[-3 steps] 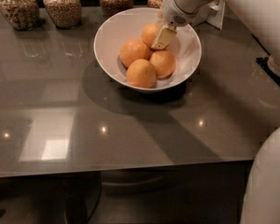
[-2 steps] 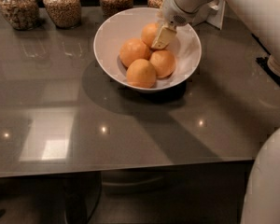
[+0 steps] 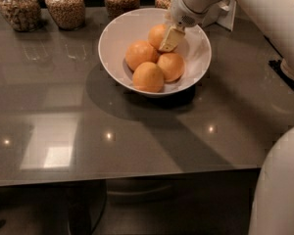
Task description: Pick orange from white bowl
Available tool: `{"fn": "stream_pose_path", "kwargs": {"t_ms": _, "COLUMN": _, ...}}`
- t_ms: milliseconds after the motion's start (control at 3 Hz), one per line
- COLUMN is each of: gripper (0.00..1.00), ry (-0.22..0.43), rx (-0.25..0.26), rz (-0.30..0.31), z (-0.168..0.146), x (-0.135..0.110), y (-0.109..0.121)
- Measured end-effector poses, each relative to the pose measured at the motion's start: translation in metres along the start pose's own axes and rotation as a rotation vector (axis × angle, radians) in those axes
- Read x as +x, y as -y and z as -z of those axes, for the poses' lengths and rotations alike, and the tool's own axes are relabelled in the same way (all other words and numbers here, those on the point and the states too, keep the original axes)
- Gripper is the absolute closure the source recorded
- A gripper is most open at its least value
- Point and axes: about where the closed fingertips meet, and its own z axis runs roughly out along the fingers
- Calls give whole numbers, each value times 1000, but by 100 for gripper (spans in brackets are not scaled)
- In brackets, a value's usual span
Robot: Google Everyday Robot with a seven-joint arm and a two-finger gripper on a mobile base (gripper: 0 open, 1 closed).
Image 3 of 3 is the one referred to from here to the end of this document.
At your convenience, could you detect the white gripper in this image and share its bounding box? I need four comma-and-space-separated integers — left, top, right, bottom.
159, 0, 220, 52

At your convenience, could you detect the orange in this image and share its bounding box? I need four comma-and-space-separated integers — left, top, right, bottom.
157, 52, 185, 82
125, 40, 159, 71
132, 62, 165, 93
148, 23, 167, 52

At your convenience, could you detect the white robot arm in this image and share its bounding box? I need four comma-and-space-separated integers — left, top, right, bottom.
169, 0, 294, 235

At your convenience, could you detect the white ceramic bowl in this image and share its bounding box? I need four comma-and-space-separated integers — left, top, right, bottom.
98, 8, 212, 98

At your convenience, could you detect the white folded stand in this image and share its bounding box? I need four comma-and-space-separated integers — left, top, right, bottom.
202, 0, 236, 31

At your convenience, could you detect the far left glass jar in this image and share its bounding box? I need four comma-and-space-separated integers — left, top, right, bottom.
0, 0, 41, 32

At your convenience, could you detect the black wire rack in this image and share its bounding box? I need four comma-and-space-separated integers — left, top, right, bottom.
268, 59, 294, 95

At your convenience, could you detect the dark table pedestal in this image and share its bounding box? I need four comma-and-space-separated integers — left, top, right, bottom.
66, 180, 107, 235

